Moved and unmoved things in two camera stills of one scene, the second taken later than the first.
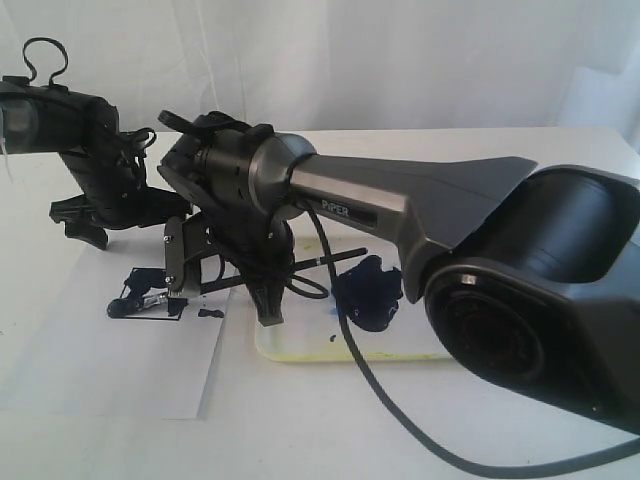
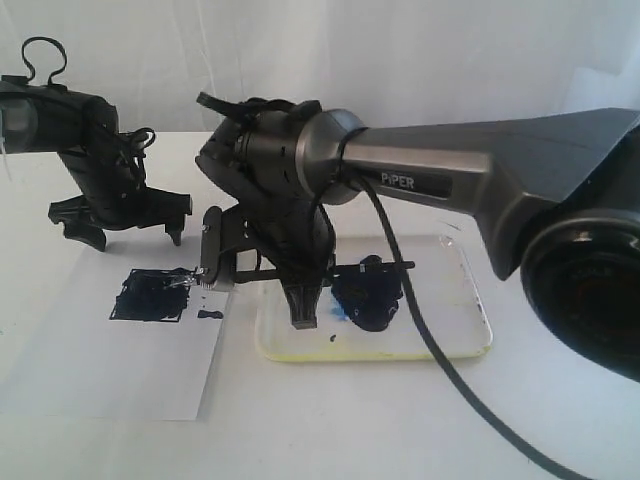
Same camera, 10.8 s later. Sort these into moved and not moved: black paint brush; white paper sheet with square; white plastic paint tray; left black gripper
Moved: black paint brush
Not moved: white paper sheet with square; white plastic paint tray; left black gripper
